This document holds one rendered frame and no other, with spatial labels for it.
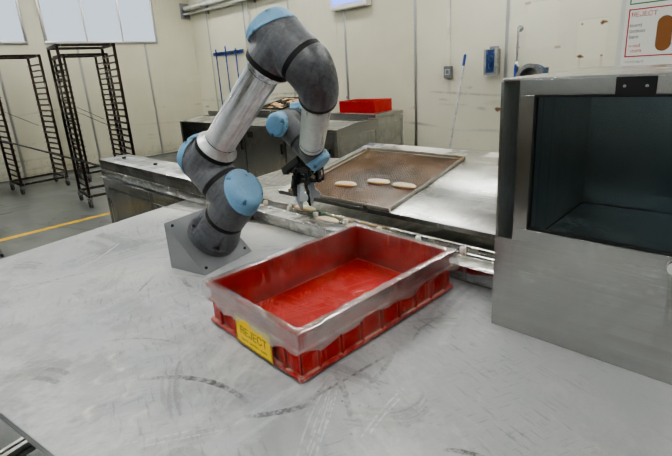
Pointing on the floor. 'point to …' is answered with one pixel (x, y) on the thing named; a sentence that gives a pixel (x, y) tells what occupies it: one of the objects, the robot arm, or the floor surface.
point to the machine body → (133, 199)
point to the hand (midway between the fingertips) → (304, 203)
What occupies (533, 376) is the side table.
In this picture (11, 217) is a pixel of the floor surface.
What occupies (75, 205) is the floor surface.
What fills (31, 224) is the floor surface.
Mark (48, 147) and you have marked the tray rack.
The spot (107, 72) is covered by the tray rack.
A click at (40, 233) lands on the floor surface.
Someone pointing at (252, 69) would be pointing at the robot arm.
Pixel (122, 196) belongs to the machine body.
